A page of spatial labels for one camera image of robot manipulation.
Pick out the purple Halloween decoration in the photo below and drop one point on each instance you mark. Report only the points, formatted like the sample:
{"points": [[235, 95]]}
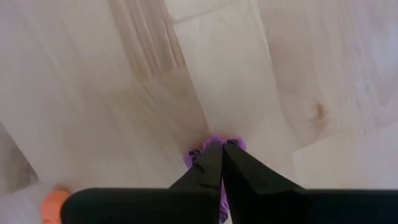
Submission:
{"points": [[210, 140]]}

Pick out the orange Halloween decoration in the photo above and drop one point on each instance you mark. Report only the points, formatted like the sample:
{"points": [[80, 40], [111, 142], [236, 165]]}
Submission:
{"points": [[51, 207]]}

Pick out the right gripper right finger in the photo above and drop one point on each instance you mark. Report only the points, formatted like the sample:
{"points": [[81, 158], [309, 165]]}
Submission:
{"points": [[311, 208]]}

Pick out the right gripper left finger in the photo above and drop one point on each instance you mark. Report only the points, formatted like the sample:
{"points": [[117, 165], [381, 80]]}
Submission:
{"points": [[140, 207]]}

